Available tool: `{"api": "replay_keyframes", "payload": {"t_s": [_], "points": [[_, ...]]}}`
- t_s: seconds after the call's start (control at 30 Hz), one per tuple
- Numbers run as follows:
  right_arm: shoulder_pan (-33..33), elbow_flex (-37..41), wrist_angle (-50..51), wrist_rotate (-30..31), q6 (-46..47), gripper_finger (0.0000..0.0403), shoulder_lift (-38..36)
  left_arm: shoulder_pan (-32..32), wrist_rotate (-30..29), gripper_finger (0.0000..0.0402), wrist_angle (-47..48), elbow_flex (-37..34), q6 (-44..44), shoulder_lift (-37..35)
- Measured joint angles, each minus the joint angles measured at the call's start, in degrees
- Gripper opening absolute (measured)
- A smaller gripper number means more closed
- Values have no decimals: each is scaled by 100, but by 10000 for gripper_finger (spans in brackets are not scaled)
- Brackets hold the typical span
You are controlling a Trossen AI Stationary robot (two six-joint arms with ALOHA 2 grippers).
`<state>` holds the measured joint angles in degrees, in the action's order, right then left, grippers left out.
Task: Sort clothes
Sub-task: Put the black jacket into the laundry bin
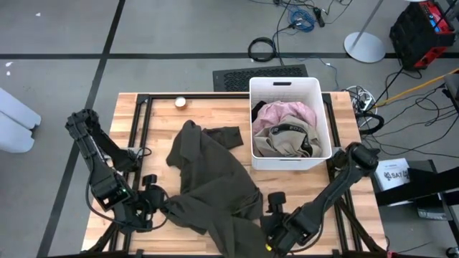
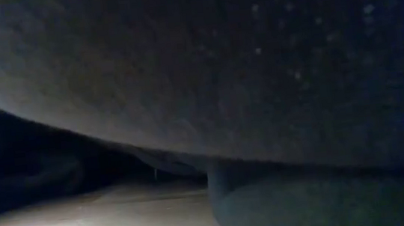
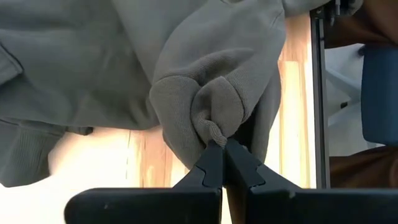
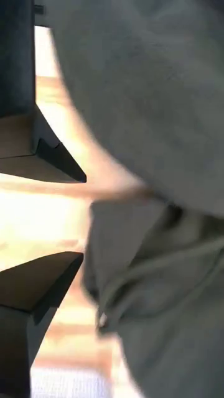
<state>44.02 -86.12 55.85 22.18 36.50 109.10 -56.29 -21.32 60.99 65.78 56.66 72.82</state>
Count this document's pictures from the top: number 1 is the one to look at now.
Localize white power strip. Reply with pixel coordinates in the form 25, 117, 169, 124
346, 85, 377, 112

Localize black metal table frame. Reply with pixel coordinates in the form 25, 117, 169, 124
85, 92, 388, 258

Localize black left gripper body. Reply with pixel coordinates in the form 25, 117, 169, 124
116, 174, 166, 230

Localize beige garment with black band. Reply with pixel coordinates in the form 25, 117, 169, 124
252, 114, 323, 158

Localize blue coiled cable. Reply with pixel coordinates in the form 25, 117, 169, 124
286, 7, 316, 33

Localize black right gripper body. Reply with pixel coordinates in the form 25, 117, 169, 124
260, 192, 313, 256

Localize black perforated floor panel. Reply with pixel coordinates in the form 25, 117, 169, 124
212, 64, 309, 92

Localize black power strip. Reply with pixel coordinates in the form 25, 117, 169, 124
313, 6, 326, 28

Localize dark olive green garment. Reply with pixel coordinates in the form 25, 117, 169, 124
165, 120, 273, 258

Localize red and black case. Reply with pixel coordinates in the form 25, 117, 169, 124
389, 0, 457, 71

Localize white plastic laundry basket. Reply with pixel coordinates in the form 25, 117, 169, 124
249, 77, 333, 171

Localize yellow cable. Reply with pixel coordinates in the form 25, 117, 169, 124
372, 67, 459, 108

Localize black cable loop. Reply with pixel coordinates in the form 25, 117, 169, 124
356, 111, 385, 136

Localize round grey stand base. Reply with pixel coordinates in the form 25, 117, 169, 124
343, 0, 387, 64

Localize white rounded floor object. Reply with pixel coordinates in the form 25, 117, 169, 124
0, 87, 42, 154

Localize white printed box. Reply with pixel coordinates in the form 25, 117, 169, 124
371, 157, 412, 191

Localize black cart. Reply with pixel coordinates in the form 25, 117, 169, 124
374, 159, 459, 258

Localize black coiled cable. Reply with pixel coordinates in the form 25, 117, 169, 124
247, 37, 277, 62

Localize pink woven garment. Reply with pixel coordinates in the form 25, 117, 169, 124
252, 100, 318, 137

